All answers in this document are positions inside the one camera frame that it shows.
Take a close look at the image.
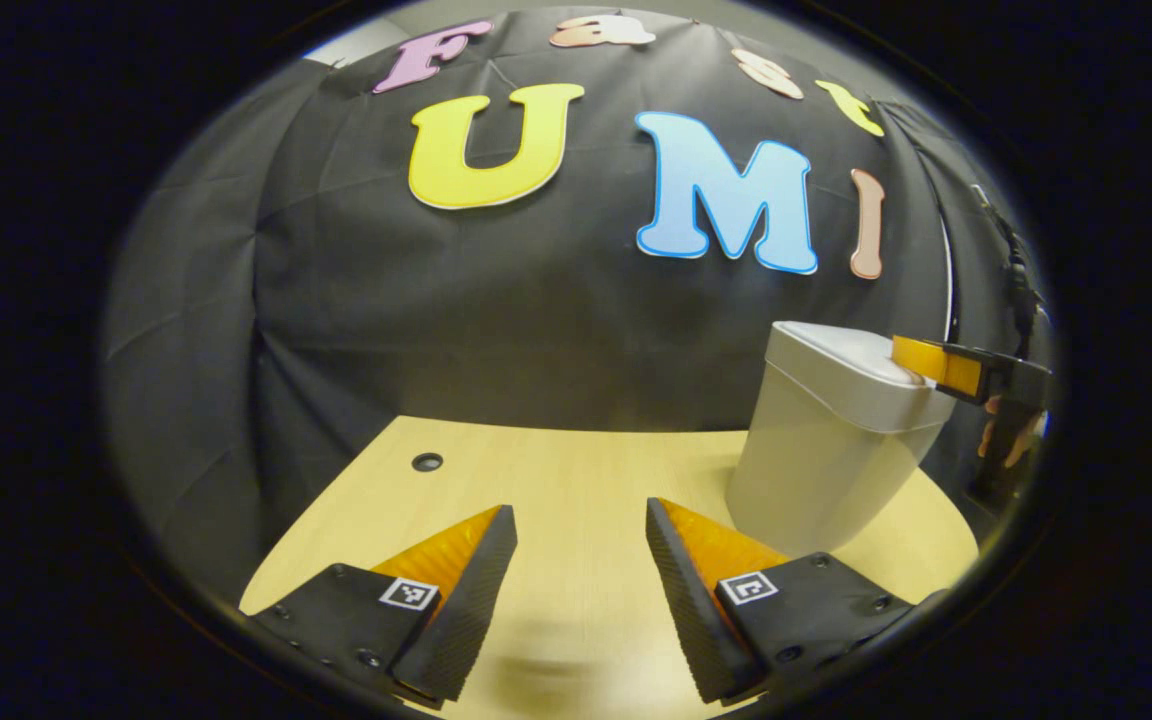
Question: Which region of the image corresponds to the black cable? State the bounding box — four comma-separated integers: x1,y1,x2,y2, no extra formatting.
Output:
970,184,1050,353

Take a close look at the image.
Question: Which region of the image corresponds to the white desktop garbage bin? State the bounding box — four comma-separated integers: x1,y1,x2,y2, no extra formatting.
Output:
725,320,958,559

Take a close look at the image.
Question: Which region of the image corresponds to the black backdrop cloth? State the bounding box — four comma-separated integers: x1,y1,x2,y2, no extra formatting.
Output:
101,5,1057,606

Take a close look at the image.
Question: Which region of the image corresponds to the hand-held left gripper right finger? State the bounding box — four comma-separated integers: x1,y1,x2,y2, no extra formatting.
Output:
645,497,923,706

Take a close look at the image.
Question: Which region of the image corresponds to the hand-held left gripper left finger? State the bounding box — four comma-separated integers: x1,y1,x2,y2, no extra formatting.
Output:
246,505,519,707

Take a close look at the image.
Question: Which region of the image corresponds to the wooden desktop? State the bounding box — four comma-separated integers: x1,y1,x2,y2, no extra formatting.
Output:
239,415,981,720

